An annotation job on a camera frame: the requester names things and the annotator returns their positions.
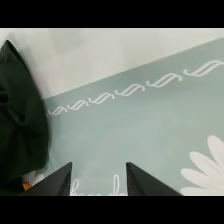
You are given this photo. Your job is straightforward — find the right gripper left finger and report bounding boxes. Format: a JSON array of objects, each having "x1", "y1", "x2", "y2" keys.
[{"x1": 22, "y1": 161, "x2": 73, "y2": 197}]

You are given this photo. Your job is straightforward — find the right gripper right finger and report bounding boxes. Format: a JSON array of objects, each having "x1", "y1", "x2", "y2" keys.
[{"x1": 125, "y1": 162, "x2": 183, "y2": 197}]

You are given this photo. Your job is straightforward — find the dark green T-shirt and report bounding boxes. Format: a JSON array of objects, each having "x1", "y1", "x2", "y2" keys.
[{"x1": 0, "y1": 39, "x2": 51, "y2": 197}]

